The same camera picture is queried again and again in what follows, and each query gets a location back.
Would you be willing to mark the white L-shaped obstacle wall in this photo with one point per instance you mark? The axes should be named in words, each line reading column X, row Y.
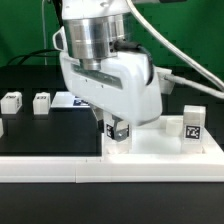
column 116, row 168

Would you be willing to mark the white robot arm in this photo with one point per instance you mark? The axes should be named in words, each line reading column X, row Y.
column 96, row 30

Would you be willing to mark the white square tabletop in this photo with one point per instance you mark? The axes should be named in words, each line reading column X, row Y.
column 164, row 137

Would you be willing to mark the white base tag plate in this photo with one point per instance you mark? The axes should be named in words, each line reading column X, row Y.
column 65, row 99

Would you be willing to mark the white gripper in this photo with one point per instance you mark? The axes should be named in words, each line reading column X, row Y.
column 127, row 86

